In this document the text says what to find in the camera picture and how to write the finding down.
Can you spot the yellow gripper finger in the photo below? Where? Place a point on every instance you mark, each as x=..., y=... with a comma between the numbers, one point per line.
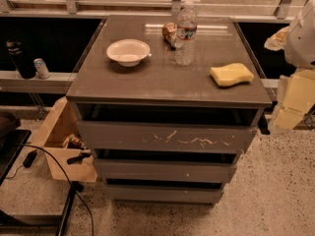
x=288, y=119
x=300, y=92

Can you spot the grey bottom drawer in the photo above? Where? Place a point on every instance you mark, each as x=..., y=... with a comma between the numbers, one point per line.
x=163, y=194

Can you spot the grey drawer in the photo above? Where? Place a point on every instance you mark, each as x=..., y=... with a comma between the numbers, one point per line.
x=164, y=170
x=163, y=194
x=165, y=137

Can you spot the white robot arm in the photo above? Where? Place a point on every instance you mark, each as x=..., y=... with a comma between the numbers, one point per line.
x=297, y=41

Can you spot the grey drawer cabinet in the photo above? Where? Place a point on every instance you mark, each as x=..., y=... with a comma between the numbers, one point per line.
x=158, y=90

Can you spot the grey middle drawer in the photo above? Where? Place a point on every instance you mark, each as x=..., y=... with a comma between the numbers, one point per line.
x=164, y=170

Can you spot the grey top drawer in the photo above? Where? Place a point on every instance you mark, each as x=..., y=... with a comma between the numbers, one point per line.
x=165, y=137

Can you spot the yellow sponge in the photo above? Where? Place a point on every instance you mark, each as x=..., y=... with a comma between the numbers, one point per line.
x=231, y=74

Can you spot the clear plastic water bottle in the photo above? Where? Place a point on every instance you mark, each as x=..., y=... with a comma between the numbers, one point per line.
x=186, y=34

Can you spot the brown wrapped snack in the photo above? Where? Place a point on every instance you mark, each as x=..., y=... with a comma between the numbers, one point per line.
x=169, y=31

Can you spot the white bowl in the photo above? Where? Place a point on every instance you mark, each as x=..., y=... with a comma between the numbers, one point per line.
x=128, y=52

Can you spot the cardboard box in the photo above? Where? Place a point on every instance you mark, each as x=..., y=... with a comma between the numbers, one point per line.
x=58, y=125

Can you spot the silver soda can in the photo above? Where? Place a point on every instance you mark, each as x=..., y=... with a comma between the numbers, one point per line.
x=41, y=68

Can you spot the black tumbler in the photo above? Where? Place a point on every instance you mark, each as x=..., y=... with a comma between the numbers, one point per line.
x=20, y=59

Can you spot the black cart frame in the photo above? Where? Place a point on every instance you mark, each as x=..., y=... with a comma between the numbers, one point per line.
x=20, y=195

